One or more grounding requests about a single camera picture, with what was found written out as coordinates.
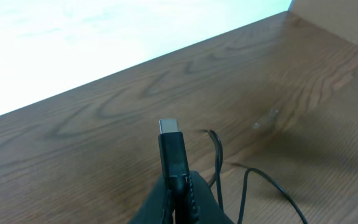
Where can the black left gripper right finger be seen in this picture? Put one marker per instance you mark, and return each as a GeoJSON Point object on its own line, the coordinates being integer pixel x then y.
{"type": "Point", "coordinates": [202, 205]}

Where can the clear tape piece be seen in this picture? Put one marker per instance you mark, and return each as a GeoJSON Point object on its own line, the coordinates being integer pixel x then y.
{"type": "Point", "coordinates": [267, 121]}

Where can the cardboard side panel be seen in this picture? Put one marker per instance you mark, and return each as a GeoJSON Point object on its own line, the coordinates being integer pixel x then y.
{"type": "Point", "coordinates": [339, 17]}

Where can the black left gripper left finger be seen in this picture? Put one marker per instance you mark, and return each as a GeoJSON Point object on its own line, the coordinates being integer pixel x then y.
{"type": "Point", "coordinates": [157, 208]}

